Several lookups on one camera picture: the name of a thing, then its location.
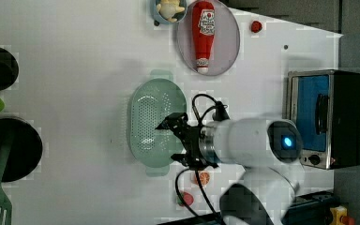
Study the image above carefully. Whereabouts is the orange slice toy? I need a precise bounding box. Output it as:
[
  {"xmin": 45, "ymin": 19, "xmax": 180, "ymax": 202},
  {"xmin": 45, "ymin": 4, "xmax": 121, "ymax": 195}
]
[{"xmin": 194, "ymin": 171, "xmax": 210, "ymax": 186}]

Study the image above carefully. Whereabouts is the red strawberry toy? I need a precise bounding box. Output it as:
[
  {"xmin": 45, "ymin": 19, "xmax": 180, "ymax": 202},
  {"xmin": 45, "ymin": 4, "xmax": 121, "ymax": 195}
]
[{"xmin": 250, "ymin": 21, "xmax": 263, "ymax": 33}]

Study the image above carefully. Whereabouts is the black toaster oven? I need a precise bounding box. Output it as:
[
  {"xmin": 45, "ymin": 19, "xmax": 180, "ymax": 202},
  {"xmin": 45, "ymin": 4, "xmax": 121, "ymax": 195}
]
[{"xmin": 285, "ymin": 69, "xmax": 360, "ymax": 170}]

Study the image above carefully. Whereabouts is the red ketchup bottle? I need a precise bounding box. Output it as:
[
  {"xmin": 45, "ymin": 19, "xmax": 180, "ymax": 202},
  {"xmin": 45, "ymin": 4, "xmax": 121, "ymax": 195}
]
[{"xmin": 192, "ymin": 0, "xmax": 216, "ymax": 74}]

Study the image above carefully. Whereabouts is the grey round plate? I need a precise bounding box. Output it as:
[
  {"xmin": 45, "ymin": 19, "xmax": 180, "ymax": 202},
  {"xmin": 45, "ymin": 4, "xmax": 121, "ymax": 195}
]
[{"xmin": 176, "ymin": 0, "xmax": 240, "ymax": 76}]

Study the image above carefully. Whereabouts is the large black cylinder container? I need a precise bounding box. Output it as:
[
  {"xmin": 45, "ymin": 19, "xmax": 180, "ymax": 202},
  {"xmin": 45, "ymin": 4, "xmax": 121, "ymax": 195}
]
[{"xmin": 0, "ymin": 118, "xmax": 43, "ymax": 182}]

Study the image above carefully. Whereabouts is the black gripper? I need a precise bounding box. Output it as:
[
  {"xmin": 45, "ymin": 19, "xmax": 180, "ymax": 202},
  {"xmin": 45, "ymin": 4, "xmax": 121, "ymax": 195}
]
[{"xmin": 156, "ymin": 112, "xmax": 218, "ymax": 170}]

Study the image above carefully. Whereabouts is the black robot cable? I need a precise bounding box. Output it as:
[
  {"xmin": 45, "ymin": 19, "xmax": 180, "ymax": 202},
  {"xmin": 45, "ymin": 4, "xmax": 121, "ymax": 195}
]
[{"xmin": 173, "ymin": 93, "xmax": 231, "ymax": 225}]

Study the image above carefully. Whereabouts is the blue bowl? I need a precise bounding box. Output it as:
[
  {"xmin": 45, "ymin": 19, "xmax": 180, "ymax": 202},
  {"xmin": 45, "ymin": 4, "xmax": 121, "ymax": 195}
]
[{"xmin": 150, "ymin": 0, "xmax": 188, "ymax": 26}]

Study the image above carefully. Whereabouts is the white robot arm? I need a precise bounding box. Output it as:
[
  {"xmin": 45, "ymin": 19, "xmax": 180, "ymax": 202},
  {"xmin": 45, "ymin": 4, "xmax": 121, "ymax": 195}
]
[{"xmin": 157, "ymin": 112, "xmax": 305, "ymax": 225}]

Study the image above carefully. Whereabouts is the red tomato toy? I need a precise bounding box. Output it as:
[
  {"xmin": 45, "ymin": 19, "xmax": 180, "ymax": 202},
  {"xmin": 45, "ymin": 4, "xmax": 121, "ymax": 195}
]
[{"xmin": 177, "ymin": 191, "xmax": 194, "ymax": 206}]

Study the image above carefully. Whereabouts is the yellow emergency stop box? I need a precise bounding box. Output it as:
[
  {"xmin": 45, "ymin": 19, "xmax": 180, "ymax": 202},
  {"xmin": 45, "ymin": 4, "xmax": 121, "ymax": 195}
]
[{"xmin": 330, "ymin": 206, "xmax": 355, "ymax": 225}]

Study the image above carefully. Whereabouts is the beige plush toy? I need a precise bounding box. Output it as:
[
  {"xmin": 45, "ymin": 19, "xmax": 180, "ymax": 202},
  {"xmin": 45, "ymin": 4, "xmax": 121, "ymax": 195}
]
[{"xmin": 156, "ymin": 0, "xmax": 186, "ymax": 23}]

